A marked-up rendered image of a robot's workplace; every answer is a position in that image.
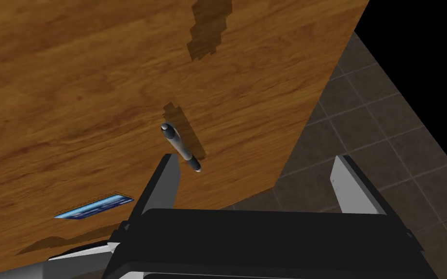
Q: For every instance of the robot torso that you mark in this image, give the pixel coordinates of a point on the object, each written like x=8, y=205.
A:
x=53, y=265

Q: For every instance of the grey and black pen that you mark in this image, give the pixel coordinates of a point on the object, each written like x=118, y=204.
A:
x=179, y=146

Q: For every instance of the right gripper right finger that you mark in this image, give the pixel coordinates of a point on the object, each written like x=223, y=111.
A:
x=349, y=190

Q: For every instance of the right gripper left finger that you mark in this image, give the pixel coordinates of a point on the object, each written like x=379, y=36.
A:
x=160, y=190

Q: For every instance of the brown wooden table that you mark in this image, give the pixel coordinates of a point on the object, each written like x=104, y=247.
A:
x=91, y=97

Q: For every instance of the blue card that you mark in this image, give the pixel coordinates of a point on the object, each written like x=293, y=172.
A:
x=95, y=206

